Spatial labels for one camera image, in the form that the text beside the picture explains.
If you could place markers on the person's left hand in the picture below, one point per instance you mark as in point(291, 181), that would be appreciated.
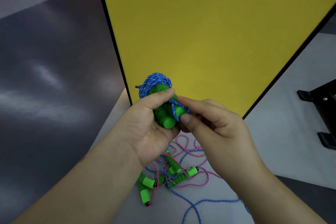
point(141, 129)

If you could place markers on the person's right forearm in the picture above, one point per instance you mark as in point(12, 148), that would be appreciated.
point(270, 200)

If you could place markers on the person's right thumb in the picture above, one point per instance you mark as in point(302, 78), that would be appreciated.
point(193, 124)

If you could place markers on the person's left thumb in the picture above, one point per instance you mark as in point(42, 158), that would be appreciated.
point(161, 97)

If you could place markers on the person's left forearm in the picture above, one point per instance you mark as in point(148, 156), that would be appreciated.
point(86, 187)

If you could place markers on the person's right hand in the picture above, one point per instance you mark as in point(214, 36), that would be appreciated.
point(223, 139)

